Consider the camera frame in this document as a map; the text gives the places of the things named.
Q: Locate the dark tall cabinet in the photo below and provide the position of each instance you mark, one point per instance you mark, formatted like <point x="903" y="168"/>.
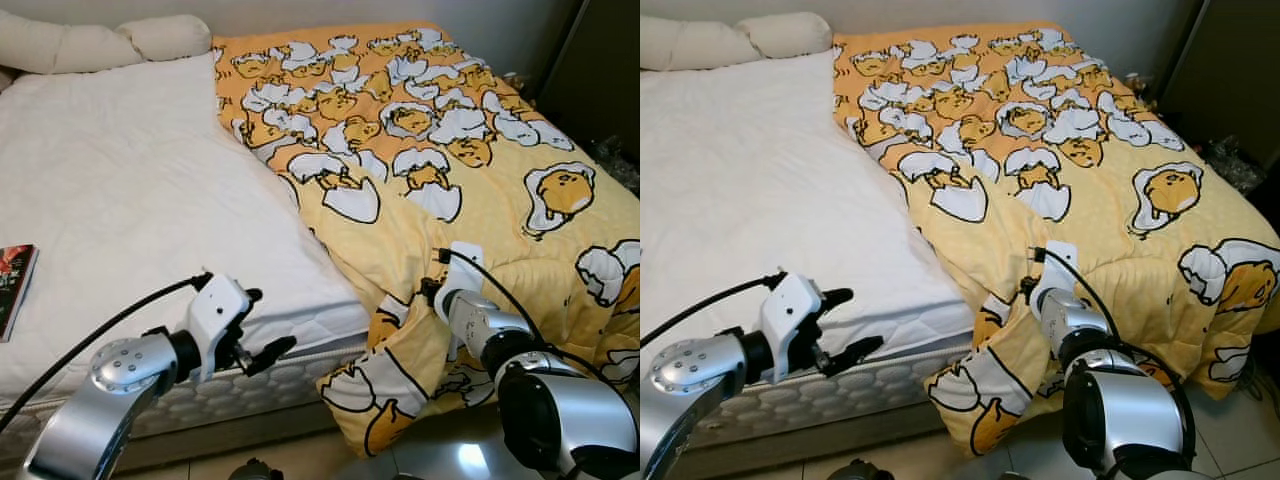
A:
<point x="1230" y="70"/>
<point x="605" y="70"/>

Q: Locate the yellow cartoon egg duvet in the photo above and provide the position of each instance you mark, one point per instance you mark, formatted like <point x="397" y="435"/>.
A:
<point x="1080" y="250"/>
<point x="450" y="230"/>

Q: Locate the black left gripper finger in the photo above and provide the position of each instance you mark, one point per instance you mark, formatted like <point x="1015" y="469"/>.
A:
<point x="855" y="355"/>
<point x="250" y="296"/>
<point x="838" y="297"/>
<point x="272" y="353"/>

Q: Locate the dark robot foot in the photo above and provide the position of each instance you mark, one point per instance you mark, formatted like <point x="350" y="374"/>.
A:
<point x="860" y="472"/>
<point x="255" y="472"/>

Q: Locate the white quilted mattress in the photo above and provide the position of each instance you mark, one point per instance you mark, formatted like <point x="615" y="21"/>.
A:
<point x="130" y="170"/>
<point x="760" y="170"/>

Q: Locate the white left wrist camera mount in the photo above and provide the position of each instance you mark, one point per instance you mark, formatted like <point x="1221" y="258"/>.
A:
<point x="220" y="310"/>
<point x="790" y="315"/>

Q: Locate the brown wooden bed frame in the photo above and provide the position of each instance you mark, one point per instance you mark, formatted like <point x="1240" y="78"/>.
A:
<point x="800" y="440"/>
<point x="230" y="440"/>

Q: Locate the clear crumpled plastic bag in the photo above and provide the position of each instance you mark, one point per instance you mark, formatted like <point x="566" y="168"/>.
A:
<point x="615" y="165"/>
<point x="1235" y="165"/>

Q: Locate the long cream pillow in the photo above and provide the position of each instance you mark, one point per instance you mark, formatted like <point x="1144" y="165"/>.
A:
<point x="60" y="45"/>
<point x="690" y="45"/>

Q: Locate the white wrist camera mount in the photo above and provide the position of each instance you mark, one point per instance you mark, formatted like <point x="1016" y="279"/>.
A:
<point x="220" y="310"/>
<point x="465" y="265"/>
<point x="790" y="315"/>
<point x="1058" y="265"/>

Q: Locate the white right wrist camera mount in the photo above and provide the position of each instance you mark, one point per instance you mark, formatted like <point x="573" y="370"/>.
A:
<point x="1058" y="265"/>
<point x="465" y="265"/>

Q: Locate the short cream pillow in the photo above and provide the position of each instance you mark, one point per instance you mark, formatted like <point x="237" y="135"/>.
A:
<point x="790" y="33"/>
<point x="170" y="35"/>

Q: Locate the dark illustrated cover book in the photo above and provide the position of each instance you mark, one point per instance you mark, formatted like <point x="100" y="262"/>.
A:
<point x="15" y="290"/>

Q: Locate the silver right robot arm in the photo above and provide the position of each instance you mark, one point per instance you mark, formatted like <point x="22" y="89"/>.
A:
<point x="1075" y="320"/>
<point x="480" y="320"/>

